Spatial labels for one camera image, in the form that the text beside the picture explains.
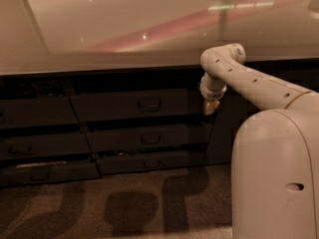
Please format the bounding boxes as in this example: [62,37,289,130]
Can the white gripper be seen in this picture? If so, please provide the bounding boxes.
[199,75,226,116]

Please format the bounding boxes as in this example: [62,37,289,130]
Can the dark grey cabinet door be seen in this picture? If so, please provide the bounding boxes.
[203,59,319,164]

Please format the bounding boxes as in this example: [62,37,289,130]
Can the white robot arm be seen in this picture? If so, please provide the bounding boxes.
[200,43,319,239]

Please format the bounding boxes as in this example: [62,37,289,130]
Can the dark grey drawer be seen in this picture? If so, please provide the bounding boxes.
[0,160,100,187]
[85,122,213,153]
[70,88,201,122]
[0,97,77,128]
[0,132,90,160]
[97,149,204,175]

